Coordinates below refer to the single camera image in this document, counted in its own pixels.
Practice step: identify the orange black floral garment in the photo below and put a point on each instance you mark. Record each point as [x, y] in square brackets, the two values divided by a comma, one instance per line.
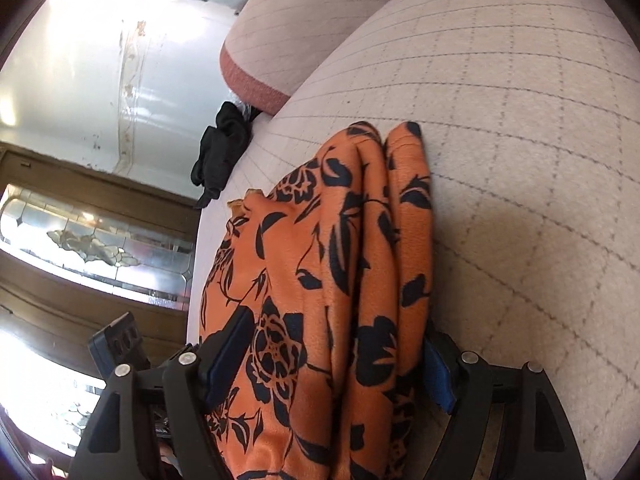
[336, 265]

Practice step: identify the black clothes pile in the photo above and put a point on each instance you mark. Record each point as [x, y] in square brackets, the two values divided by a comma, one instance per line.
[221, 147]

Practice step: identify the wooden door with glass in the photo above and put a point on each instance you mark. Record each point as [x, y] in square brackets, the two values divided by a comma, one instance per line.
[80, 248]

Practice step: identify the pink quilted mattress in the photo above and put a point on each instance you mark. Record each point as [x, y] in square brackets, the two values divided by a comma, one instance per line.
[529, 112]

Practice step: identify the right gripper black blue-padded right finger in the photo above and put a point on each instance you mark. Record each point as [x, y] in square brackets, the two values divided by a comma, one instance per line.
[536, 440]

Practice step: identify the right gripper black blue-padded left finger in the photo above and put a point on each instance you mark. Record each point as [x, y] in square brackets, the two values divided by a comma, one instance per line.
[120, 439]

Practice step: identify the pink bolster cushion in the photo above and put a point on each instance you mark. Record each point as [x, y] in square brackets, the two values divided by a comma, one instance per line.
[275, 45]

